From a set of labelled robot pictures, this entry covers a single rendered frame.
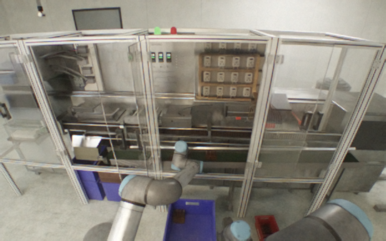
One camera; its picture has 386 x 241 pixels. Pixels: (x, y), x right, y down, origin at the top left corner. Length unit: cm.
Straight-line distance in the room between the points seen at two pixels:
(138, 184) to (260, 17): 430
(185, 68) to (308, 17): 361
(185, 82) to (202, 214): 130
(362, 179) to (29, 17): 704
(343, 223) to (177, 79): 173
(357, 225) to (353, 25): 516
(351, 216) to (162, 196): 66
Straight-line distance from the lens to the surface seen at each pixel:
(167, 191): 90
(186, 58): 192
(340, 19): 538
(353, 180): 284
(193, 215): 203
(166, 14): 470
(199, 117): 204
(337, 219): 56
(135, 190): 92
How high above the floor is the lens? 189
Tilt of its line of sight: 29 degrees down
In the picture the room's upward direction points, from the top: straight up
